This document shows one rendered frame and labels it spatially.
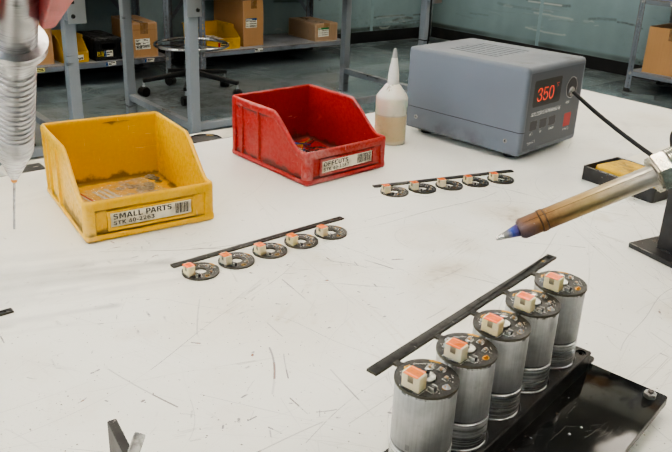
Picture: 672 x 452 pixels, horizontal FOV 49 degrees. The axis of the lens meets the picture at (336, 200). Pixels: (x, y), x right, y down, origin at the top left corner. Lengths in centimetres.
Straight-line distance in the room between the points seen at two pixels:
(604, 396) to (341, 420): 13
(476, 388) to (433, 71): 53
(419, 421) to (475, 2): 615
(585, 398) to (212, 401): 18
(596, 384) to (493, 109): 41
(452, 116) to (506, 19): 540
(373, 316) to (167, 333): 12
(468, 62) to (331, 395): 47
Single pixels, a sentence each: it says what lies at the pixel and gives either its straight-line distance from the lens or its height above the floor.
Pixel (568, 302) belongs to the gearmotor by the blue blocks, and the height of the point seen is 81.
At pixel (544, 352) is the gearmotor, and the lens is 35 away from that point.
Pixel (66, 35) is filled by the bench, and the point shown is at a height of 56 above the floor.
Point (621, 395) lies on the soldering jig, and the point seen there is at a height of 76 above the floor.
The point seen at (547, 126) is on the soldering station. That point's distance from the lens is 79.
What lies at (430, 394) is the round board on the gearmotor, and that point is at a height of 81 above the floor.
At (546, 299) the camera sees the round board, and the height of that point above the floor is 81.
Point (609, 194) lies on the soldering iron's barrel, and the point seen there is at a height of 89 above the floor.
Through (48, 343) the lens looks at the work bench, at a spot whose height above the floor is 75.
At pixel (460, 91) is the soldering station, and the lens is 78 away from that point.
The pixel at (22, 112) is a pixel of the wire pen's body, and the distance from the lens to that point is 22.
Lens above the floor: 98
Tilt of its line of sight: 21 degrees down
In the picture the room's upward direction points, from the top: 2 degrees clockwise
